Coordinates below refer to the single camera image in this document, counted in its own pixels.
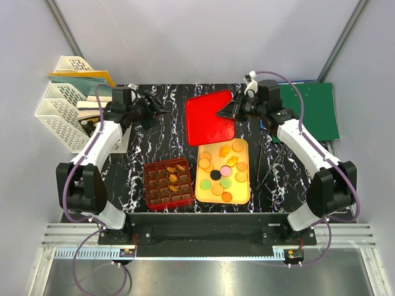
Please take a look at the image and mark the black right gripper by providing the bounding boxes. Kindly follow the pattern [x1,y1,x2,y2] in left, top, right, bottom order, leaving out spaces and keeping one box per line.
[215,90,265,123]

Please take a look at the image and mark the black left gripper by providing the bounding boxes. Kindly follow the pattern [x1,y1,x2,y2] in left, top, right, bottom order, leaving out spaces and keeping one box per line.
[128,91,171,130]

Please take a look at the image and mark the red box lid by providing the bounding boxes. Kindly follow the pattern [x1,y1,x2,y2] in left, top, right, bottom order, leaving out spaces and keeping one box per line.
[185,90,235,147]

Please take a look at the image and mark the yellow plastic tray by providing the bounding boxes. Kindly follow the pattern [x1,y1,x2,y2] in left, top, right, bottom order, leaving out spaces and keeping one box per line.
[195,138,250,205]

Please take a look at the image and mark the orange leaf cookie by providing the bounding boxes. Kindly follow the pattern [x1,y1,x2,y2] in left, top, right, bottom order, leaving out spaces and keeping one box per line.
[168,174,178,183]

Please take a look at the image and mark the red cookie box with tray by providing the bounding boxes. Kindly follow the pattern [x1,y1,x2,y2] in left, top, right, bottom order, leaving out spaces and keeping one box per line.
[143,158,194,212]

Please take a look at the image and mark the orange flower cookie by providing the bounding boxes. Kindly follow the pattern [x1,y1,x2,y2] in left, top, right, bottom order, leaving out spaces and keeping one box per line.
[168,185,180,192]

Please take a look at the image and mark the metal tongs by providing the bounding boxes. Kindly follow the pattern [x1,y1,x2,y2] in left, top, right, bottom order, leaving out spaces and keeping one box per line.
[256,133,285,189]

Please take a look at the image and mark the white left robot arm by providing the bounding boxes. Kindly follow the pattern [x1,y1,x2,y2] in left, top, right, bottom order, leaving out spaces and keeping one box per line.
[56,86,168,244]

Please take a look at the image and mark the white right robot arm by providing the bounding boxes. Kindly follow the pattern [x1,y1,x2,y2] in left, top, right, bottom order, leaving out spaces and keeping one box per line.
[217,80,359,245]

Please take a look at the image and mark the blue binder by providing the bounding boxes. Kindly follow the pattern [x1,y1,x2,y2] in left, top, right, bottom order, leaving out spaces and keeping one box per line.
[259,80,318,130]

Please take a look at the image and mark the round cookie top right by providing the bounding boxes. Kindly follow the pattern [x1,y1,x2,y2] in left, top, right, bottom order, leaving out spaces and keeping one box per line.
[232,141,244,152]

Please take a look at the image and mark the pink macaron cookie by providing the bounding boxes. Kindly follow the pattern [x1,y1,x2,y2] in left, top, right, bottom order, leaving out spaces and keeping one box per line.
[220,165,232,177]

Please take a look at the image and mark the teal folder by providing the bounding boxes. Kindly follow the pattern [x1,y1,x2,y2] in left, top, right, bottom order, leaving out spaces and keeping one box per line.
[48,75,109,95]

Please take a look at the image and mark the black oreo cookie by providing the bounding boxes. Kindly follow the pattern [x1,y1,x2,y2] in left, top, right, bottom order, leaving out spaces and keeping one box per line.
[210,170,222,181]

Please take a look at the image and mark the green macaron cookie right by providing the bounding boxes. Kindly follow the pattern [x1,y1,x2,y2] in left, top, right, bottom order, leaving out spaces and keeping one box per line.
[220,178,231,189]

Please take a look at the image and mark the green macaron cookie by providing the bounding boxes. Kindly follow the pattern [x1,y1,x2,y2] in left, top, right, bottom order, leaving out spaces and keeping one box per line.
[220,178,231,189]
[200,180,212,191]

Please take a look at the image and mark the green macaron cookie left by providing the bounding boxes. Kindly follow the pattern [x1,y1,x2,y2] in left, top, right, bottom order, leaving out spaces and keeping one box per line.
[200,180,212,191]

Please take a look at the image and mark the yellow folder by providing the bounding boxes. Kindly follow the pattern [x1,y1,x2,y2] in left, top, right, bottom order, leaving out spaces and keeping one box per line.
[48,70,116,87]

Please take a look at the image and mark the green folder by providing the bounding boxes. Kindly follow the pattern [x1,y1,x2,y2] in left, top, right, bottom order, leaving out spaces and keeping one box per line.
[271,81,341,143]

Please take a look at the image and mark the white mesh file organizer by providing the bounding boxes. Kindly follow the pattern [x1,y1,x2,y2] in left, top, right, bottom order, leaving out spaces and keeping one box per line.
[35,55,127,154]

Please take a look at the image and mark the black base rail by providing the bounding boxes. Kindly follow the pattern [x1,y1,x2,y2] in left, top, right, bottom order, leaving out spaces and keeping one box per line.
[98,213,317,260]

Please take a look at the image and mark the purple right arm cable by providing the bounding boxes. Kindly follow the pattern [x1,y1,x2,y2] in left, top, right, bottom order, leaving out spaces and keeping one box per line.
[254,70,362,268]

